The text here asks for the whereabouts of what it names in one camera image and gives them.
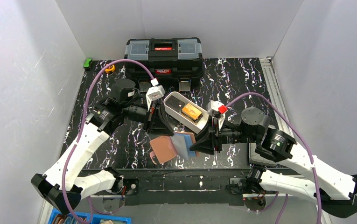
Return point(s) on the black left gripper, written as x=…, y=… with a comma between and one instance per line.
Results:
x=150, y=116

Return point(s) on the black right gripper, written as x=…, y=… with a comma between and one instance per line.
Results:
x=216, y=135

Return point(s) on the black VIP card stack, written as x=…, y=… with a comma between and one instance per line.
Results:
x=175, y=103

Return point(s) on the white plastic card tray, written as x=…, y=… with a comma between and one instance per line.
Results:
x=196, y=127

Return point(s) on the gold card stack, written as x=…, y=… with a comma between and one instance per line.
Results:
x=191, y=112

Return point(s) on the brown leather card holder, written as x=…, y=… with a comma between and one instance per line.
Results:
x=166, y=148

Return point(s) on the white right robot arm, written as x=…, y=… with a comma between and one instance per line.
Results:
x=335, y=191

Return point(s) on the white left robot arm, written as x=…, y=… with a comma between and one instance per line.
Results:
x=61, y=185

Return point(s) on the grey flat box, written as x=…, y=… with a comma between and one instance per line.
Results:
x=255, y=158

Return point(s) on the black Delixi toolbox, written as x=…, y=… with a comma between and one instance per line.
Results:
x=176, y=63

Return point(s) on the orange tape measure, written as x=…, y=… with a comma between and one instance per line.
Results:
x=110, y=69

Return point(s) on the green small tool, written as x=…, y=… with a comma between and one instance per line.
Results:
x=87, y=63

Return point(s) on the blue plastic bin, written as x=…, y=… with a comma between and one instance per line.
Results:
x=57, y=218

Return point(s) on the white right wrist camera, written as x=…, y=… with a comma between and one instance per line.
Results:
x=217, y=110

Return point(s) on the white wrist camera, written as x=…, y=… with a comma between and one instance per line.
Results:
x=154, y=93
x=217, y=110

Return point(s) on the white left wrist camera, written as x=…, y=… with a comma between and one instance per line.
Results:
x=154, y=93

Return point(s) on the aluminium frame rail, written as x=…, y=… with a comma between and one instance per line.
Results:
x=277, y=101

